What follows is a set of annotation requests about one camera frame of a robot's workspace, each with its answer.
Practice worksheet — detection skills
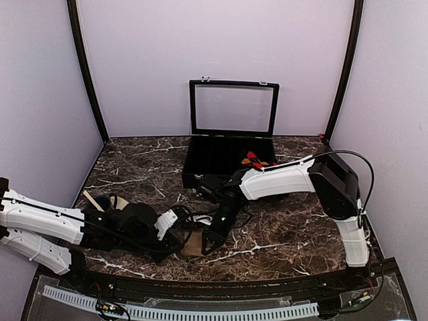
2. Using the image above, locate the right black frame post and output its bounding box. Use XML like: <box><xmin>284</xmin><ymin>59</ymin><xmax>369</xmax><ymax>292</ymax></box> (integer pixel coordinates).
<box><xmin>322</xmin><ymin>0</ymin><xmax>364</xmax><ymax>145</ymax></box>

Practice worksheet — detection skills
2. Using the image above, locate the left black frame post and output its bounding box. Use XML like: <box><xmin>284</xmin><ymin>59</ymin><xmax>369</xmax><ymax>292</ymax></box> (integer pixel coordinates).
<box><xmin>66</xmin><ymin>0</ymin><xmax>110</xmax><ymax>144</ymax></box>

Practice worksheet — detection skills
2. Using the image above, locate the cream branch-pattern plate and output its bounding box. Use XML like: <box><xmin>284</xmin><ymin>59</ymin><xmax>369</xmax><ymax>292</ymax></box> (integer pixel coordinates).
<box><xmin>110</xmin><ymin>195</ymin><xmax>129</xmax><ymax>211</ymax></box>

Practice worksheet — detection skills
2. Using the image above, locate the wooden stir stick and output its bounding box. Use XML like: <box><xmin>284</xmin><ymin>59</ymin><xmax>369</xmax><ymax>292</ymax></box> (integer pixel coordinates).
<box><xmin>83</xmin><ymin>190</ymin><xmax>104</xmax><ymax>212</ymax></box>

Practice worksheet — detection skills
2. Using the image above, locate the red orange argyle sock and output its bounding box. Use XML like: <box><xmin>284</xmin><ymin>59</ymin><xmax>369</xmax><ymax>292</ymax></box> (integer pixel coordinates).
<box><xmin>237</xmin><ymin>150</ymin><xmax>278</xmax><ymax>170</ymax></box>

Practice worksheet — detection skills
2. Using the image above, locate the tan brown sock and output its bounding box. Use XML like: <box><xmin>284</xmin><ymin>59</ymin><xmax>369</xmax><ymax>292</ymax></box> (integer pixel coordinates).
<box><xmin>181</xmin><ymin>229</ymin><xmax>203</xmax><ymax>257</ymax></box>

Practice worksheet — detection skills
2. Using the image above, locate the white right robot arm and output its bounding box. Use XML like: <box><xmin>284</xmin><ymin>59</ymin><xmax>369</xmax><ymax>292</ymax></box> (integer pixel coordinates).
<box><xmin>197</xmin><ymin>150</ymin><xmax>370</xmax><ymax>290</ymax></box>

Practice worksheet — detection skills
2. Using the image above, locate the dark blue mug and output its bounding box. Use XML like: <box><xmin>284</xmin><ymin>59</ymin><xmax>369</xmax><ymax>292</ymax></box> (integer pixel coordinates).
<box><xmin>94</xmin><ymin>196</ymin><xmax>112</xmax><ymax>212</ymax></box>

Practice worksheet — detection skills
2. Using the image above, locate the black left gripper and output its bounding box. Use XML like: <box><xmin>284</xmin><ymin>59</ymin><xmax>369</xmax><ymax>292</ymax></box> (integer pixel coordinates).
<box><xmin>116</xmin><ymin>229</ymin><xmax>185</xmax><ymax>263</ymax></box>

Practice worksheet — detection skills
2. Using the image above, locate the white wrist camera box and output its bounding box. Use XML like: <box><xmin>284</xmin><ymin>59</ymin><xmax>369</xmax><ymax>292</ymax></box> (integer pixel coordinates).
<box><xmin>154</xmin><ymin>209</ymin><xmax>178</xmax><ymax>241</ymax></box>

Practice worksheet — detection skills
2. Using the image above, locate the black frame post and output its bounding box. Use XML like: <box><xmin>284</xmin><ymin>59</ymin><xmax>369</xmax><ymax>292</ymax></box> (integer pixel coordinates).
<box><xmin>322</xmin><ymin>0</ymin><xmax>364</xmax><ymax>145</ymax></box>
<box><xmin>66</xmin><ymin>0</ymin><xmax>110</xmax><ymax>144</ymax></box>

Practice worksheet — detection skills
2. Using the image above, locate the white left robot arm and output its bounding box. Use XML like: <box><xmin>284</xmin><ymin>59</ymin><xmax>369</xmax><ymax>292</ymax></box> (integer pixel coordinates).
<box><xmin>1</xmin><ymin>178</ymin><xmax>185</xmax><ymax>292</ymax></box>

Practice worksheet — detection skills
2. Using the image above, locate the black glass-lid display case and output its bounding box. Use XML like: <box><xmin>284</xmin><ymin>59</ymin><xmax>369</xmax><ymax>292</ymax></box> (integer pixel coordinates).
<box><xmin>181</xmin><ymin>77</ymin><xmax>280</xmax><ymax>189</ymax></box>

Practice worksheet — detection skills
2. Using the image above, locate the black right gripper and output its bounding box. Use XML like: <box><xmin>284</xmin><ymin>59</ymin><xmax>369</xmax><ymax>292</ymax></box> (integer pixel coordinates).
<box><xmin>202</xmin><ymin>203</ymin><xmax>242</xmax><ymax>255</ymax></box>

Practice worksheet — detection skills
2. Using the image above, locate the white slotted cable duct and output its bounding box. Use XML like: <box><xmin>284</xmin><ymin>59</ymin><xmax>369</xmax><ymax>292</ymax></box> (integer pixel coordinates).
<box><xmin>42</xmin><ymin>286</ymin><xmax>319</xmax><ymax>320</ymax></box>

